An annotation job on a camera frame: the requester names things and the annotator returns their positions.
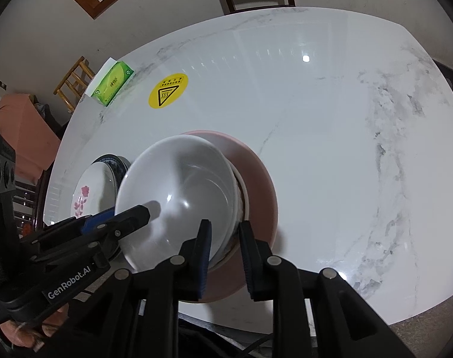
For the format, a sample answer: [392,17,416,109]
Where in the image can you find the bamboo chair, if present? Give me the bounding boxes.
[53,57,95,115]

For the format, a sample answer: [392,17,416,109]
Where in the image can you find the yellow blue cartoon bowl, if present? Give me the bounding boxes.
[115,135,241,271]

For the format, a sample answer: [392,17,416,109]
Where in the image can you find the green tissue box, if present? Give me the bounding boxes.
[85,57,134,107]

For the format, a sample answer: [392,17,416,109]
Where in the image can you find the white pink Rabbit bowl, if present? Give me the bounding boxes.
[209,163,250,271]

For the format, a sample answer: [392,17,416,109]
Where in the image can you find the large blue floral plate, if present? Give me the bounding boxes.
[94,154,130,184]

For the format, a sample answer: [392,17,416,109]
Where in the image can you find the yellow round warning sticker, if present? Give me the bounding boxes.
[148,73,189,109]

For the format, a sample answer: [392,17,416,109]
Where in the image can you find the left hand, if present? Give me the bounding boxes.
[0,304,69,351]

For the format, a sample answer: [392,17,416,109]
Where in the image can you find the dark wooden side chair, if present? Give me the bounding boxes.
[13,165,53,237]

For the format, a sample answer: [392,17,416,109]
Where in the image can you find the white plate pink flowers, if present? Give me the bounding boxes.
[70,162,117,218]

